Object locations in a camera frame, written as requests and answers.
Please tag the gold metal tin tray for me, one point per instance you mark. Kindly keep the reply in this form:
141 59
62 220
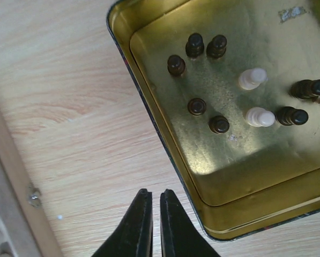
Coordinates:
249 178

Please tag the dark pawn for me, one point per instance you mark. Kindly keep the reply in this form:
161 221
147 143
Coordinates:
219 124
194 46
196 106
217 47
175 65

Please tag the dark piece in tin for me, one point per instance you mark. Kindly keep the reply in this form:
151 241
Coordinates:
288 116
308 90

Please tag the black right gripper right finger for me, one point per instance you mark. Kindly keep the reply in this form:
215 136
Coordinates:
179 237

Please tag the white pawn in tin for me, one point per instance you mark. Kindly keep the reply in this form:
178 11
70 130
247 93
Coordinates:
252 78
260 117

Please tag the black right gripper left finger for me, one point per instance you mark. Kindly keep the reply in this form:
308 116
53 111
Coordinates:
134 235

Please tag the wooden chess board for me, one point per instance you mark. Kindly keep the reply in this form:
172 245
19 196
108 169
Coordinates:
24 227

